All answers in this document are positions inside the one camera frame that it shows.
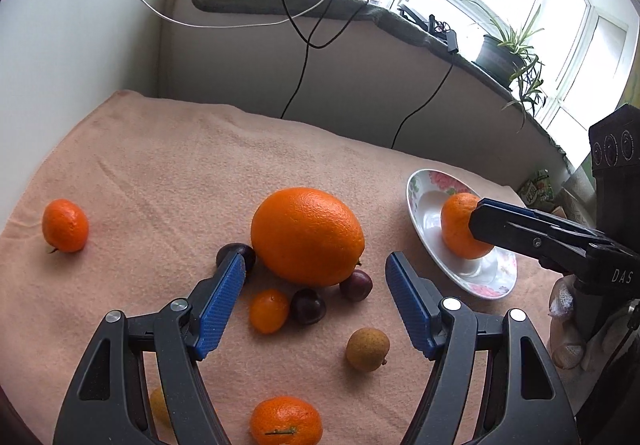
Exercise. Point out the black clamp device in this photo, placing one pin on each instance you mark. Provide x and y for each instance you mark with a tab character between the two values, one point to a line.
425	24

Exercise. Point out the orange kumquat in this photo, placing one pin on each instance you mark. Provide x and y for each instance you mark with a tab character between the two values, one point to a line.
269	311

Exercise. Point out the dark purple plum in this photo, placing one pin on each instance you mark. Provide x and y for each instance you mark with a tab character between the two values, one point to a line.
223	252
356	285
308	306

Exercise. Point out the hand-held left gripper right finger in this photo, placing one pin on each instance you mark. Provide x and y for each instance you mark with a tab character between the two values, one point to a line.
407	300

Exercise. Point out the rough-skinned orange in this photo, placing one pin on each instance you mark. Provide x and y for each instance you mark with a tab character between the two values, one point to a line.
455	230

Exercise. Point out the brown longan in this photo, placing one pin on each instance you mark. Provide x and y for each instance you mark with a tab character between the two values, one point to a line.
367	350
159	407

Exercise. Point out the pink blanket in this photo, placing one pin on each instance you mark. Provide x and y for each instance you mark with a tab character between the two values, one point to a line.
175	175

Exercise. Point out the floral white plate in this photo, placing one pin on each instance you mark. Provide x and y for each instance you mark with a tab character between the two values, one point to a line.
430	220

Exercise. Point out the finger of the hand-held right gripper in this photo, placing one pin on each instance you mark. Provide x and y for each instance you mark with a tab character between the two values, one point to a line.
530	213
515	235

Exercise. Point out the potted green plant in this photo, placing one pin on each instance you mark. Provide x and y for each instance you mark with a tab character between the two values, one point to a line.
495	59

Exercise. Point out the green snack packet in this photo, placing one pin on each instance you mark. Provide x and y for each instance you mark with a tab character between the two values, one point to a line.
537	190

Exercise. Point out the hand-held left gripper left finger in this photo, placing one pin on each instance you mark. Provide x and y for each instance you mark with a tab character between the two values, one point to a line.
222	305

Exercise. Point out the small mandarin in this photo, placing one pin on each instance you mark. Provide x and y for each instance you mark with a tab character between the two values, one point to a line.
65	225

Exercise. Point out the stemmed mandarin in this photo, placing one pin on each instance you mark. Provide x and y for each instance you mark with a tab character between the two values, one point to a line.
285	420

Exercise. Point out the large smooth orange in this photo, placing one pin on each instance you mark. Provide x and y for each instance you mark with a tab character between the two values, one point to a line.
305	235

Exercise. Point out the person's right hand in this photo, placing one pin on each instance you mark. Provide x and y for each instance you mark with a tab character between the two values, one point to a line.
567	350

